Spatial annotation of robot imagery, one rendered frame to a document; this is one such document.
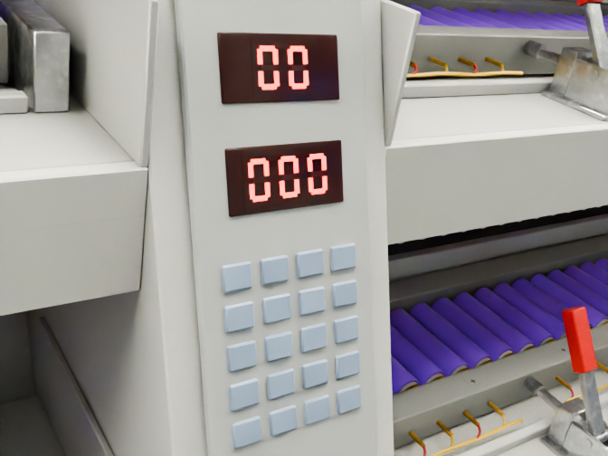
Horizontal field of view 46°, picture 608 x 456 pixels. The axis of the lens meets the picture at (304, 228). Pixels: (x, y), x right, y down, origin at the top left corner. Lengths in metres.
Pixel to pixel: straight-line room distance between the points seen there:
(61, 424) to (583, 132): 0.29
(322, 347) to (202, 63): 0.11
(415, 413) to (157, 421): 0.18
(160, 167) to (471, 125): 0.15
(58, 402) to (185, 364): 0.15
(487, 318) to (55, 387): 0.28
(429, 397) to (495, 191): 0.13
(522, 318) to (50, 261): 0.36
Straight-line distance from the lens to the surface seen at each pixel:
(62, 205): 0.22
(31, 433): 0.40
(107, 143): 0.24
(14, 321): 0.43
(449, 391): 0.42
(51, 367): 0.38
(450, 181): 0.31
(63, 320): 0.35
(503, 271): 0.56
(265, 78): 0.24
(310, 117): 0.25
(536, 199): 0.36
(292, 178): 0.24
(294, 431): 0.27
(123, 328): 0.27
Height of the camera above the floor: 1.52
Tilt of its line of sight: 9 degrees down
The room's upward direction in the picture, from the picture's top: 3 degrees counter-clockwise
